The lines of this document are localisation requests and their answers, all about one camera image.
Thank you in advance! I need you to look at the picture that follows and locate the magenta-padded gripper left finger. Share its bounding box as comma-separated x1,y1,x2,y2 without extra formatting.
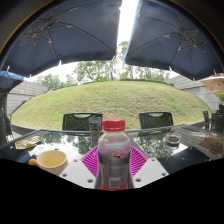
59,146,101,190

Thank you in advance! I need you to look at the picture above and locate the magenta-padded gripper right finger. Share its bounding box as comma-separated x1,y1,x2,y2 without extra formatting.
128,145,170,190

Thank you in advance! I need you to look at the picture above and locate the red-capped clear drink bottle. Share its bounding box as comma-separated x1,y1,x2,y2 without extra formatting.
95,118,133,192

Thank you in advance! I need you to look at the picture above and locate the glass ashtray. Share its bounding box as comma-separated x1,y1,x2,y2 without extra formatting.
164,132,182,146

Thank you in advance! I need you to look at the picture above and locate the dark mesh-back patio chair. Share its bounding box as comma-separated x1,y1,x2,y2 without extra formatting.
61,112,104,132
138,111,175,130

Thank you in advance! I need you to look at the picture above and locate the yellow snack packet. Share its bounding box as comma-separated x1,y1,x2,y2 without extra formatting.
14,135,45,151

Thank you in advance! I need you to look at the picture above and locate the dark slatted chair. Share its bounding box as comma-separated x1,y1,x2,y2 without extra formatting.
202,110,224,135

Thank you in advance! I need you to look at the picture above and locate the beige patio umbrella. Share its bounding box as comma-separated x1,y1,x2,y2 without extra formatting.
199,74,224,94

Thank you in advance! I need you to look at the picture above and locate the blue umbrella with light trim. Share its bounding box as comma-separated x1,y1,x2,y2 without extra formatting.
0,70,25,94

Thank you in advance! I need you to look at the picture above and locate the large blue patio umbrella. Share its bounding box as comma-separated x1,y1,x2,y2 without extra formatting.
123,0,224,81
0,0,123,79

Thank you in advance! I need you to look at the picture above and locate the cream mug with yellow handle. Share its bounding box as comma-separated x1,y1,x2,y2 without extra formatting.
27,149,69,177

